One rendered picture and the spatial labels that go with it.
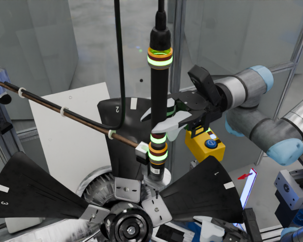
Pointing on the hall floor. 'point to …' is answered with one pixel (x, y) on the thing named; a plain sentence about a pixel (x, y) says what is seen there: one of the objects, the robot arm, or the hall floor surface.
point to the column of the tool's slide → (7, 153)
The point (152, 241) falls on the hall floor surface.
